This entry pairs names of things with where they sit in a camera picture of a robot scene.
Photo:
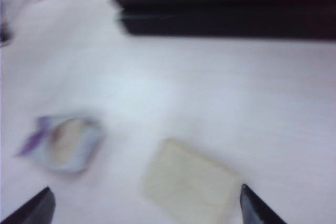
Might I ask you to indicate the white and purple tissue packet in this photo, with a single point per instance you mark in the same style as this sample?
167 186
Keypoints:
68 145

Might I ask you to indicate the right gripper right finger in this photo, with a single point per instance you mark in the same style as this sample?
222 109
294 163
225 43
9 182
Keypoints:
253 211

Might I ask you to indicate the thick black box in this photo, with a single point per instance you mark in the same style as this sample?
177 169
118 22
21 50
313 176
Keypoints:
223 22

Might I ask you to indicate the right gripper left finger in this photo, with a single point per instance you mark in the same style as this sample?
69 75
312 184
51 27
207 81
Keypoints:
31 211

